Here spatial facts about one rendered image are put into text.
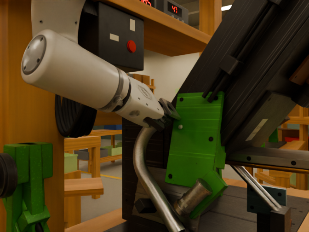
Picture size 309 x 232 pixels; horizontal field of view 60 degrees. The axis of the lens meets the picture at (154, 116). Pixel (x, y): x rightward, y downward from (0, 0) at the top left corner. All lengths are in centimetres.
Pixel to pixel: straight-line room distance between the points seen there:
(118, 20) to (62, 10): 29
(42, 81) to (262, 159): 48
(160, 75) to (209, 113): 1074
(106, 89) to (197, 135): 24
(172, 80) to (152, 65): 121
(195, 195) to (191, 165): 8
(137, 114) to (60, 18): 21
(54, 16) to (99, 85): 14
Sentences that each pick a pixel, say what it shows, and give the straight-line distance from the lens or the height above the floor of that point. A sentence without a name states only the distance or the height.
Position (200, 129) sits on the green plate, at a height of 119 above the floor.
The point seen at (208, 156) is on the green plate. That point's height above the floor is 114.
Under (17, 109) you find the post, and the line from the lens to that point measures 68.
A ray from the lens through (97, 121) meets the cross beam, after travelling 91.
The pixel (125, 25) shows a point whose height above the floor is 146.
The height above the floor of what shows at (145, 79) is 215.
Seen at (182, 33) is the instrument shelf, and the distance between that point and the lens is 97.
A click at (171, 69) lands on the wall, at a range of 1107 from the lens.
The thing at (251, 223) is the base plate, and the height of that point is 90.
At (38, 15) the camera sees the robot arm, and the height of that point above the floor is 138.
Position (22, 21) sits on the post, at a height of 143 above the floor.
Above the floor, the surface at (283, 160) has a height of 112.
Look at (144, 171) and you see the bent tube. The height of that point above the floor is 109.
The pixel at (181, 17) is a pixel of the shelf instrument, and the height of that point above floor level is 157.
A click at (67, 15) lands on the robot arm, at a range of 50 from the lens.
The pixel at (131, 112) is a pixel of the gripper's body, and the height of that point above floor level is 123.
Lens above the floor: 122
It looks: level
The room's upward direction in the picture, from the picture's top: straight up
